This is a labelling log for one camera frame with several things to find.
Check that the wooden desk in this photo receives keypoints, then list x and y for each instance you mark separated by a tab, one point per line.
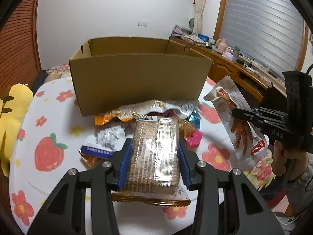
256	88

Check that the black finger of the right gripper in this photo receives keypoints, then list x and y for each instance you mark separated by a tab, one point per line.
272	129
258	115

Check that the floral curtain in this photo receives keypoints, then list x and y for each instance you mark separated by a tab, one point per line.
199	13

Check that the chicken feet snack pouch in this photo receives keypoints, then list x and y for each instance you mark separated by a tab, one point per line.
248	141

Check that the yellow plush toy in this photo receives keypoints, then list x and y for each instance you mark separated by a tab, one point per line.
14	105

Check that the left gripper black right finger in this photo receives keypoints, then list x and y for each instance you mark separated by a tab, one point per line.
227	202

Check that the window roller blind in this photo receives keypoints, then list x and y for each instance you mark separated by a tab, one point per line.
267	31

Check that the wooden slatted wardrobe door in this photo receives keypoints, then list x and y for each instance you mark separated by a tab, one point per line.
20	62

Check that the small blue foil packet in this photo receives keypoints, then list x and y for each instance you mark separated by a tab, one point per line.
195	118

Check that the blue silver snack packet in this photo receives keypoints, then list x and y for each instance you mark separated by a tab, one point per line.
105	141

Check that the bronze foil candy packet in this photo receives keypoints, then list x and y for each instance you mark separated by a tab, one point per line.
91	161

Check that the clear-wrapped cracker pack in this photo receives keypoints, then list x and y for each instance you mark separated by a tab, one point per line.
153	173

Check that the brown cardboard box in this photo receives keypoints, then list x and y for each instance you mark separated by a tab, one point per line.
110	72

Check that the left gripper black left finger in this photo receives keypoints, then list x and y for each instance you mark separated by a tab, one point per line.
64	210

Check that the strawberry flower print bedsheet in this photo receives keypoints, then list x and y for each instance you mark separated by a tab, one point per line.
48	144

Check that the long orange white snack pouch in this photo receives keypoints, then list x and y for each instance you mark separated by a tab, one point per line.
182	109

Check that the pink packaged braised egg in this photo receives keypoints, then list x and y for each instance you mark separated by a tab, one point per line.
190	134

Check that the floral quilt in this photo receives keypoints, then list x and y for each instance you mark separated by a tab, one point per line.
58	72

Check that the white wall switch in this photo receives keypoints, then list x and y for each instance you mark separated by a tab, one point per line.
142	24

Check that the person's right hand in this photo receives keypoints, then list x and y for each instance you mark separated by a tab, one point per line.
282	154

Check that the pink bottle on desk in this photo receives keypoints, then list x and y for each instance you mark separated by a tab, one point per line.
222	46

